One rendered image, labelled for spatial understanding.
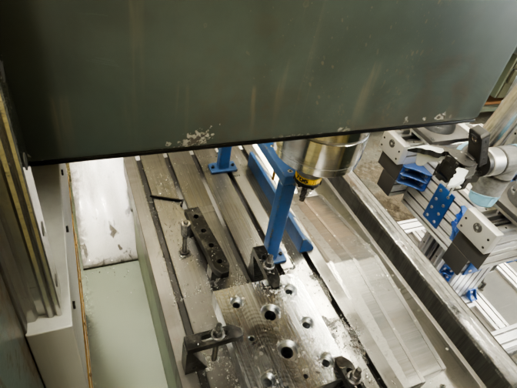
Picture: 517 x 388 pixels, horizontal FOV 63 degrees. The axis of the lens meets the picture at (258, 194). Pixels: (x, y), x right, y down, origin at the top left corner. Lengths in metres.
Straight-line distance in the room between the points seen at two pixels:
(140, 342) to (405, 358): 0.81
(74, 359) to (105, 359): 0.82
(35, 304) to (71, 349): 0.07
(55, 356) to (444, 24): 0.61
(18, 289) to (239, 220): 0.96
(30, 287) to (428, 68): 0.54
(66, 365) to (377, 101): 0.51
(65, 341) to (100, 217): 1.14
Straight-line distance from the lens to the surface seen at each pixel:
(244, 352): 0.98
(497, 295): 2.59
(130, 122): 0.47
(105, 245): 1.61
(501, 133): 1.39
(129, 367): 1.38
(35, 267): 0.46
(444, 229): 1.86
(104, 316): 1.47
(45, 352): 0.55
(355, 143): 0.70
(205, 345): 0.96
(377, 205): 1.74
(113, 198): 1.68
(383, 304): 1.51
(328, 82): 0.54
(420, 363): 1.48
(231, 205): 1.40
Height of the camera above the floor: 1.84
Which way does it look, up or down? 40 degrees down
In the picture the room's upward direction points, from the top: 11 degrees clockwise
